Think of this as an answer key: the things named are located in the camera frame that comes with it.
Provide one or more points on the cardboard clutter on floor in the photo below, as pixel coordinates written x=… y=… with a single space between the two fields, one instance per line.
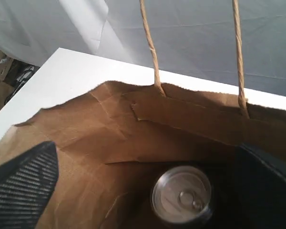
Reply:
x=14 y=74

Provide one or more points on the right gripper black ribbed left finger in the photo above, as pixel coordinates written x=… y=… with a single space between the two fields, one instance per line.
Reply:
x=27 y=183

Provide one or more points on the white backdrop cloth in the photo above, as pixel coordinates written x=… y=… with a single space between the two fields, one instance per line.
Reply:
x=191 y=37

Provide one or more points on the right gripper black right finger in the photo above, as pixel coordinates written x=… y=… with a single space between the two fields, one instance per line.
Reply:
x=260 y=181

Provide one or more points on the brown paper bag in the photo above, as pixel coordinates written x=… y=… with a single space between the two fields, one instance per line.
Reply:
x=114 y=141

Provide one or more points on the silver tin can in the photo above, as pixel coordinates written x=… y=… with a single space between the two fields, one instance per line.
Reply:
x=183 y=198

